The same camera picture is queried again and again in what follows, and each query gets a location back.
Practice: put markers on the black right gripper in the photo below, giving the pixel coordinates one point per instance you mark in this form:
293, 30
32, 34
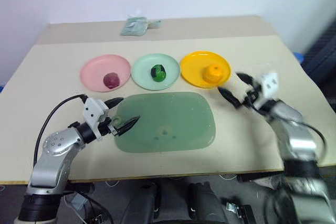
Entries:
252, 95

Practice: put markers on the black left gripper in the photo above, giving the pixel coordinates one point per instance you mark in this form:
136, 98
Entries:
106, 127

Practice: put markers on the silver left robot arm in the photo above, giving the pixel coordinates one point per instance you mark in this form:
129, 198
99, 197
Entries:
50, 155

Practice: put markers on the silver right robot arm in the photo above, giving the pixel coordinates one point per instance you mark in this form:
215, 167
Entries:
299, 142

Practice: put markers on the orange fruit item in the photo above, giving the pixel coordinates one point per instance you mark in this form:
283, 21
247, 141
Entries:
214, 74

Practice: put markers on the purple round item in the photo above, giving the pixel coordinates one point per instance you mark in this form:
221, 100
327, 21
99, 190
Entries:
111, 80

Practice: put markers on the mint green plate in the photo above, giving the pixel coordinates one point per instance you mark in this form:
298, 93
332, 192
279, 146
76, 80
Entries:
143, 73

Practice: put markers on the yellow plate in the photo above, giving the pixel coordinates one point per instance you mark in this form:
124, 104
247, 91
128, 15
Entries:
194, 68

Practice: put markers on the pink plate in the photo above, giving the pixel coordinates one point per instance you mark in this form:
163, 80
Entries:
97, 66

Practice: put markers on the green and black item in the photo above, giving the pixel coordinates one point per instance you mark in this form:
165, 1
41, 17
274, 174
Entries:
158, 73

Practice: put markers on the translucent green tray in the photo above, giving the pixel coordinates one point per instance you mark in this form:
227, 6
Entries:
170, 119

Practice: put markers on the pale green fabric pouch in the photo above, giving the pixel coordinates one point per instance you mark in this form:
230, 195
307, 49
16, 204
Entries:
134, 26

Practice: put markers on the black ribbed object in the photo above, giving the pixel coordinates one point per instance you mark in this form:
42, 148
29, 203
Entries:
321, 53

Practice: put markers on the dark rounded shape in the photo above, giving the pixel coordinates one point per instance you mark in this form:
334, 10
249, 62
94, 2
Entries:
204, 205

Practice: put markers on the black box with metal clip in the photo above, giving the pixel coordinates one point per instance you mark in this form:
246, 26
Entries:
240, 211

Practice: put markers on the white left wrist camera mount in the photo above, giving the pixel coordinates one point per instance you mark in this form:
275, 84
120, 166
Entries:
92, 110

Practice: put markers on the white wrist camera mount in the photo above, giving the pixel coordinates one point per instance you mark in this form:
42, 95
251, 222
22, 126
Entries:
92, 110
267, 85

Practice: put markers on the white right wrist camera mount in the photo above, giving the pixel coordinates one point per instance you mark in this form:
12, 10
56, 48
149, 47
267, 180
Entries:
267, 85

